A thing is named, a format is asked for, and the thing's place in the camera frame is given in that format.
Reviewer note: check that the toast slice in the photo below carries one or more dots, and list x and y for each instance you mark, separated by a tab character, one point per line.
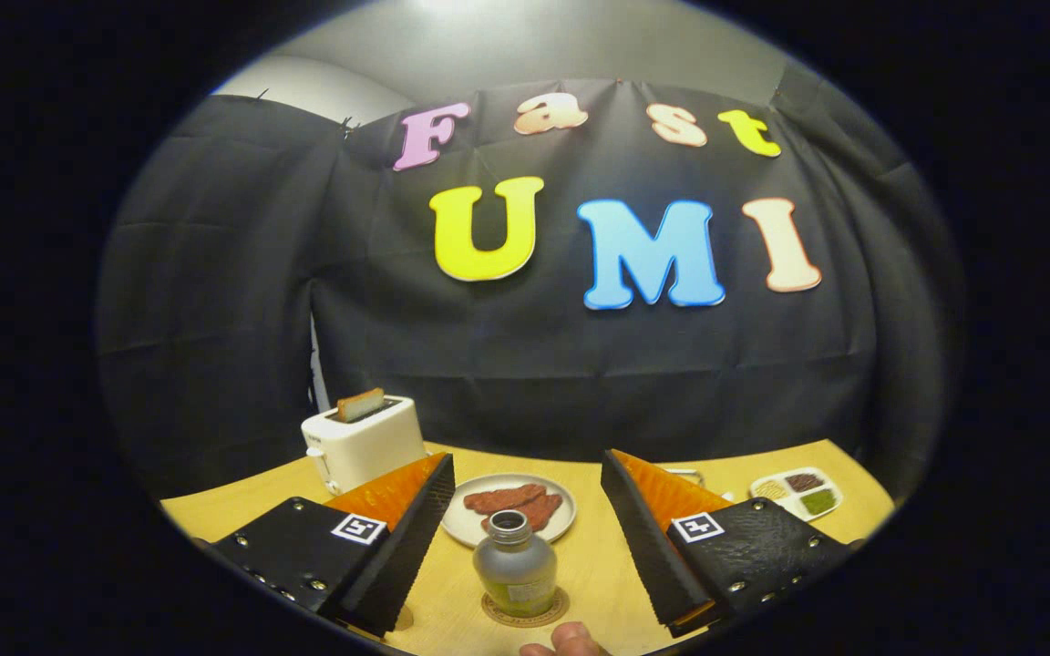
359	404

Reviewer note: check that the silver juice bottle green label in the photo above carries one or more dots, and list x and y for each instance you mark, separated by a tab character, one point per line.
516	569

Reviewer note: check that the white toaster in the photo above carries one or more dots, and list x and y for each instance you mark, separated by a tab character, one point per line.
370	446

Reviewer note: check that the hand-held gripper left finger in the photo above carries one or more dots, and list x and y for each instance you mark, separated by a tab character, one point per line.
397	565

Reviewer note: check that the white divided spice dish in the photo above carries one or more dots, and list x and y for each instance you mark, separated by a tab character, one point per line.
794	506

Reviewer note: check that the square glass container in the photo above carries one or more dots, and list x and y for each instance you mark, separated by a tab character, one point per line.
682	476

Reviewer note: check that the brown meat slice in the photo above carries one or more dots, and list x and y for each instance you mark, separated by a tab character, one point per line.
502	498
545	510

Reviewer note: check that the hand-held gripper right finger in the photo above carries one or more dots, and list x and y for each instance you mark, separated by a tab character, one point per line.
657	565

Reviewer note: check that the wooden table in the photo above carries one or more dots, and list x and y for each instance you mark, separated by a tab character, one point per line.
598	565

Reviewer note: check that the white round plate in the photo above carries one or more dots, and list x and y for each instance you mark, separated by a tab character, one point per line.
463	524

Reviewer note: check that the round wooden coaster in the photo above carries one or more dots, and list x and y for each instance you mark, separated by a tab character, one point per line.
491	612

